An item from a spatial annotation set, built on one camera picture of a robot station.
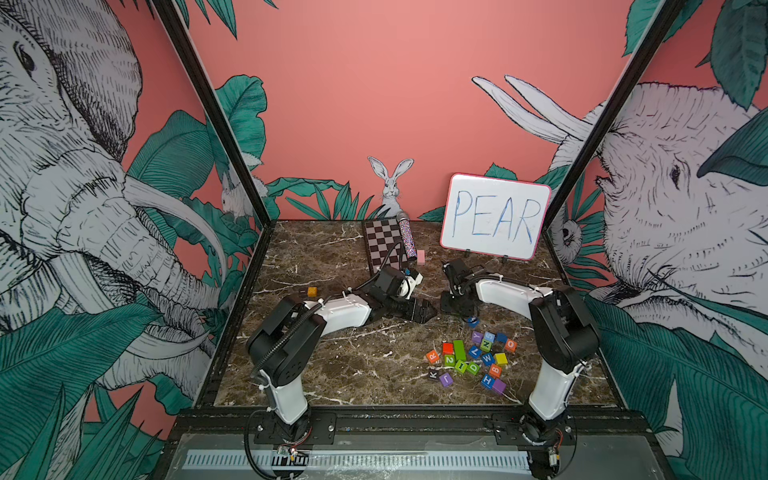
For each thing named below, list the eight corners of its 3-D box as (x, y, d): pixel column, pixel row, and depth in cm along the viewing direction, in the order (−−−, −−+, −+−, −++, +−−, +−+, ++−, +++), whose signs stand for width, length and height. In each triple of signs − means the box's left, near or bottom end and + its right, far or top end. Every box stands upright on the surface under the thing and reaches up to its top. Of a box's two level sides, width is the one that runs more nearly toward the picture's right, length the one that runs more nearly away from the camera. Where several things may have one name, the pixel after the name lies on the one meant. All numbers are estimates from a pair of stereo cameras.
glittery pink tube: (406, 261, 110) (406, 256, 107) (397, 217, 125) (397, 211, 122) (417, 260, 110) (418, 255, 108) (407, 216, 125) (407, 210, 123)
